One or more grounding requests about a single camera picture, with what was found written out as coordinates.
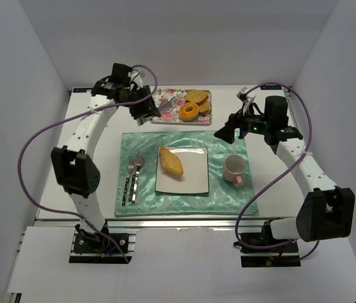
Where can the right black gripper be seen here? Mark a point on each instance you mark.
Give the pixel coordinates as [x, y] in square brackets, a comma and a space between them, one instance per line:
[234, 125]

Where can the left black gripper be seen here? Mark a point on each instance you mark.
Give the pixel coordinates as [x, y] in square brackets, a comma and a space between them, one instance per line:
[143, 105]

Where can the metal serving tongs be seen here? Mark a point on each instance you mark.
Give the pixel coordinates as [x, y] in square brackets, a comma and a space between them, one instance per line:
[162, 108]

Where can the long yellow bread loaf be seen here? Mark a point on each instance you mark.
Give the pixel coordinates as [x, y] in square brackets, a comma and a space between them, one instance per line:
[170, 162]

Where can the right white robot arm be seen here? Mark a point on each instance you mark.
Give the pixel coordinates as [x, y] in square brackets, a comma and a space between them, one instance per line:
[327, 210]

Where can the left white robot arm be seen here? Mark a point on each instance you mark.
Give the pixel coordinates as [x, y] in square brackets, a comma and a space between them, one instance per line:
[73, 163]

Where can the small brown bread slice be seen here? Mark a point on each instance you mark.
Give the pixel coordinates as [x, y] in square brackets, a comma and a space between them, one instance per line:
[204, 108]

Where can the large brown bread slice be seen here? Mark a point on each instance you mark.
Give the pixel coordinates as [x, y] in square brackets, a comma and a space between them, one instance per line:
[198, 97]

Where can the floral rectangular tray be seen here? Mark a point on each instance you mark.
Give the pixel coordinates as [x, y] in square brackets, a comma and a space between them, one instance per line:
[172, 116]

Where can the pink mug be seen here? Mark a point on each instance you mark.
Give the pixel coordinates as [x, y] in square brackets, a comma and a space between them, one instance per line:
[233, 168]

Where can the metal spoon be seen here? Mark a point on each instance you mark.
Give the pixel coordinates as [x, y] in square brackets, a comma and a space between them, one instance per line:
[136, 185]

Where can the white square plate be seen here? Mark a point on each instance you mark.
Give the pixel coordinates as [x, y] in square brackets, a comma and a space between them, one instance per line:
[195, 179]

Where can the green satin placemat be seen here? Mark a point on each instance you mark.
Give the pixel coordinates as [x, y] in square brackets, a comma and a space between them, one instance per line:
[222, 199]

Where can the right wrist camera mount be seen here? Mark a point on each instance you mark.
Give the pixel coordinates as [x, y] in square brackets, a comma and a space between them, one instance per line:
[247, 98]

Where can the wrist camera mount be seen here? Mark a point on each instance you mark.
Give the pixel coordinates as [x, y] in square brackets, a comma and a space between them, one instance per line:
[136, 81]
[247, 98]

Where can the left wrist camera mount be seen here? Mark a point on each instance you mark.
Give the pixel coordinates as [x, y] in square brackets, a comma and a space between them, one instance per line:
[136, 81]

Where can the orange ring donut bread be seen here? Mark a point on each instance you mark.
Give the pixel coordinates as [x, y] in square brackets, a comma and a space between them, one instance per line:
[189, 111]

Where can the fork with dark handle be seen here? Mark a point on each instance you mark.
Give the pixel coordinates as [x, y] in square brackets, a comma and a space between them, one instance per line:
[127, 180]

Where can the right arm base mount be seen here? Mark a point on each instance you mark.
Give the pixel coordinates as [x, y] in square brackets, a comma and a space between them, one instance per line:
[279, 257]

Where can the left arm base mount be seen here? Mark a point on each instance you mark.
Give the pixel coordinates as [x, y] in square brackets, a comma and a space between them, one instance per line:
[89, 248]

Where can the aluminium frame rail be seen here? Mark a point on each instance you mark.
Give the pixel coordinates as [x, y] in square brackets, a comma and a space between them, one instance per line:
[222, 223]

